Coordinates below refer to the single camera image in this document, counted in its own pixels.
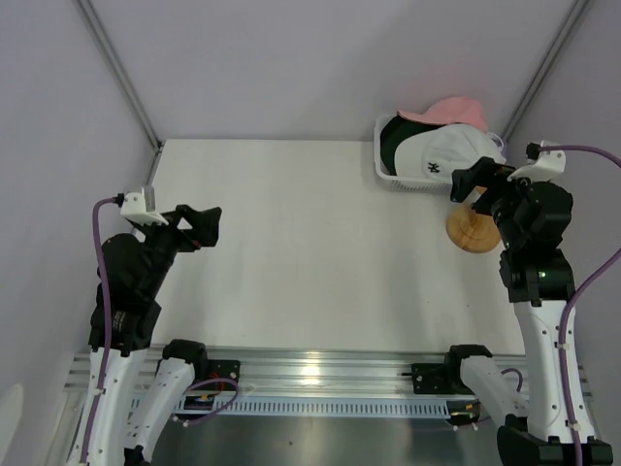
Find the aluminium mounting rail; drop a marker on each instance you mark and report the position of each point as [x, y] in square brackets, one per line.
[306, 373]

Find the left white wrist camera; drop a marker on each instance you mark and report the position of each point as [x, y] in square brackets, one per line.
[138, 206]

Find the dark green NY cap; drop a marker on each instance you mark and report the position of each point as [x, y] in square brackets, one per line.
[394, 133]

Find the aluminium corner post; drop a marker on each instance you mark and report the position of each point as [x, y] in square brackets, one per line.
[560, 41]
[104, 44]

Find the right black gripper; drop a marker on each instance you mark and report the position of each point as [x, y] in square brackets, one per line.
[464, 180]

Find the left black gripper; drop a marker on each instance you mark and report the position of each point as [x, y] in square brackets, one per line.
[205, 226]

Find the white slotted cable duct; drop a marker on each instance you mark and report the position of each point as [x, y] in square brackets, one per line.
[193, 406]

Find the right aluminium corner post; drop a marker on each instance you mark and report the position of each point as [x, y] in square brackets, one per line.
[560, 41]

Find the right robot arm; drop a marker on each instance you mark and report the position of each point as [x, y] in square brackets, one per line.
[550, 424]

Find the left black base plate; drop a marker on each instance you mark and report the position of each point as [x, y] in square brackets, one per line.
[224, 370]

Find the pink baseball cap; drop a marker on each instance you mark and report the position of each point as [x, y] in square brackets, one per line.
[451, 110]

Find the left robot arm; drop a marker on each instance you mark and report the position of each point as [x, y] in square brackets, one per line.
[131, 273]

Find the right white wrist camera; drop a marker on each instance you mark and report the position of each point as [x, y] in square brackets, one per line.
[543, 163]

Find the purple LA baseball cap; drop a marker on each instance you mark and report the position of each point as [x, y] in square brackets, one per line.
[499, 142]

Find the left aluminium corner post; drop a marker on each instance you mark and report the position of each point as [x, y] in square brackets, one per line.
[104, 44]

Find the wooden hat stand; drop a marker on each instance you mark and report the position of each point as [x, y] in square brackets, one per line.
[470, 231]

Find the white NY baseball cap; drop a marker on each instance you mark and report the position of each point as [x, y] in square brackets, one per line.
[436, 154]

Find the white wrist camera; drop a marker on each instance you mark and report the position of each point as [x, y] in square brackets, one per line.
[138, 206]
[543, 163]

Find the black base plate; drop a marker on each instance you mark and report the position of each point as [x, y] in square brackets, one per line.
[428, 379]
[224, 370]

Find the white plastic basket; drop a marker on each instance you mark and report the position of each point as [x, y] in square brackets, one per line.
[400, 183]

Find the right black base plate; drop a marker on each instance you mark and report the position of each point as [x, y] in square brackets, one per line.
[428, 379]

